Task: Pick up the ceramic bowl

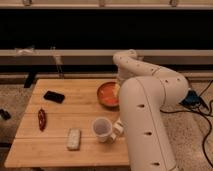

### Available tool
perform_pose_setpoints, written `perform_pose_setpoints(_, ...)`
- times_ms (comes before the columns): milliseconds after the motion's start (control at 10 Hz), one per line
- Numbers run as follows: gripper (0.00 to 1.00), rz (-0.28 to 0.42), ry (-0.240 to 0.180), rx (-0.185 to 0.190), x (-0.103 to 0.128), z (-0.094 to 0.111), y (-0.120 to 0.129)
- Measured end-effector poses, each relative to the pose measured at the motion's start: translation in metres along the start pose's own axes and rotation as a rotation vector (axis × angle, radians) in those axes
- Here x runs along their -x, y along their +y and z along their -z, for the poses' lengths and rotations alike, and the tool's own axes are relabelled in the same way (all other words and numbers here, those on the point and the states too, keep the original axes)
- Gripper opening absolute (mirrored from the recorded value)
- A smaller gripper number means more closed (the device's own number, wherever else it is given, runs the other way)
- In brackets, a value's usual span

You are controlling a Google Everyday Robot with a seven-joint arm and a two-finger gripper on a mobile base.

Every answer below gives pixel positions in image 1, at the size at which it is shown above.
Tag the orange ceramic bowl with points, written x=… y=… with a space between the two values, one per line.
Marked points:
x=107 y=94

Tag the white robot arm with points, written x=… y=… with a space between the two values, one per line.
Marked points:
x=144 y=89

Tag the white plastic cup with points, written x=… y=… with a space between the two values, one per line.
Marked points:
x=102 y=128

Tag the black phone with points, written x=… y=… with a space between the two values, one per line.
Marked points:
x=55 y=97

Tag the white wrapped snack bar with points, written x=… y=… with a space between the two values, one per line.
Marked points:
x=73 y=141

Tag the blue device on floor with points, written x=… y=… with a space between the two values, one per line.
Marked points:
x=192 y=99

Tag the crumpled clear plastic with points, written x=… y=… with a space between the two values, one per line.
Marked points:
x=24 y=51

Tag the black object on floor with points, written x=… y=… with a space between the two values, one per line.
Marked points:
x=4 y=114

